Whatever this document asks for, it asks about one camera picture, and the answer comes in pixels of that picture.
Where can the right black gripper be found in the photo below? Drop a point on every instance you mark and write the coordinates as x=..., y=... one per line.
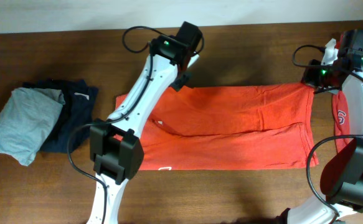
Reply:
x=309, y=77

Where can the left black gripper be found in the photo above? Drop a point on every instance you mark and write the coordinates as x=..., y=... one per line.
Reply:
x=180, y=83

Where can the orange FRAM t-shirt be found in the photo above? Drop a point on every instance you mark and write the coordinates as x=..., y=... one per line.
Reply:
x=230, y=128

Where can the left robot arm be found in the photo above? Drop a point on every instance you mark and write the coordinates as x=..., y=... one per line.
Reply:
x=115, y=146

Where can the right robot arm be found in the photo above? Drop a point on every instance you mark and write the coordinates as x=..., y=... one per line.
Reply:
x=340, y=72

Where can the red crumpled shirt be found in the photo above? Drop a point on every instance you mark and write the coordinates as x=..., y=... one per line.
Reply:
x=340, y=114

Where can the navy folded garment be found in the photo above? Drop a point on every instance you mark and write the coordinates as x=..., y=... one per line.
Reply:
x=79, y=103

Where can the grey folded shirt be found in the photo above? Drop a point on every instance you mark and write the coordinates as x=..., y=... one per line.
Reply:
x=26, y=121

